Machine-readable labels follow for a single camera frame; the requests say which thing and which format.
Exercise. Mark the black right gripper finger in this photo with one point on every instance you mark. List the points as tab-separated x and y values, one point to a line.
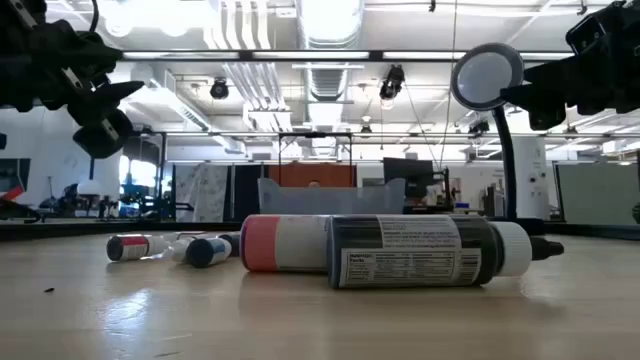
545	102
552	72

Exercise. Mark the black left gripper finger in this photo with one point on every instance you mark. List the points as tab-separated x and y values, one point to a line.
105	135
115	92

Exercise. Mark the small red food coloring bottle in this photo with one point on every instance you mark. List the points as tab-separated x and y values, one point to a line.
131	247

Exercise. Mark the small blue food coloring bottle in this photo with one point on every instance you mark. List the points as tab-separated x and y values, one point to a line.
202	252

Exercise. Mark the large red food coloring bottle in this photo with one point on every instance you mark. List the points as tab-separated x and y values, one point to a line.
280	245

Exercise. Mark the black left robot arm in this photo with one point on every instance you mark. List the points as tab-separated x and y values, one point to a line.
15	65

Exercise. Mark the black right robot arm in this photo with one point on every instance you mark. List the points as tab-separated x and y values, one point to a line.
634	60

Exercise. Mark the background robot with white dome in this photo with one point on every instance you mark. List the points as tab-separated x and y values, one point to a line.
90	187

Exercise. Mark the black hanging spotlight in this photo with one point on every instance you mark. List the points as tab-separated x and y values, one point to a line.
219	90
479	127

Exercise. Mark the black gooseneck desk lamp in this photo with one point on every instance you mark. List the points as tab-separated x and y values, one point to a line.
507	165

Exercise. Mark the white round column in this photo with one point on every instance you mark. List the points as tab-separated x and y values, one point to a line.
532	175

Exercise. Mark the grey partition panel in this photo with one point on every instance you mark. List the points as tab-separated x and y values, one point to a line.
595	192

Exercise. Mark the white patterned curtain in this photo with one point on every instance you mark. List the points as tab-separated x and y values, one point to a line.
202	192

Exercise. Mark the black computer monitor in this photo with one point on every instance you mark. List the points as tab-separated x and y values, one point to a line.
407	170

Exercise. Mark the overhead bar with strip lights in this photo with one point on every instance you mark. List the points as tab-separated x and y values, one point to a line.
375	55

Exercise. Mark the person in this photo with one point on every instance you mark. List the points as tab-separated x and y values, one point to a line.
314	184

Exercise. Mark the translucent grey plastic bin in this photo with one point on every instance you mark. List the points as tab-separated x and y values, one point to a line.
330	200

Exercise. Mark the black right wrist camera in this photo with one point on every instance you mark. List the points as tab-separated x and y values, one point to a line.
587	35

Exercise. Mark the dark wall picture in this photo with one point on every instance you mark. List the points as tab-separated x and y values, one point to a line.
15	175

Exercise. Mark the black aluminium table frame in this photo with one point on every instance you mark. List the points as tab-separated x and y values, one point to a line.
75	229

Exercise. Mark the orange partition wall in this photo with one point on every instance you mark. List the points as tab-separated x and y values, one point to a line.
295	175

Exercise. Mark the black metal stand frame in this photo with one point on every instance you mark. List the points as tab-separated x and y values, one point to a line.
315	134

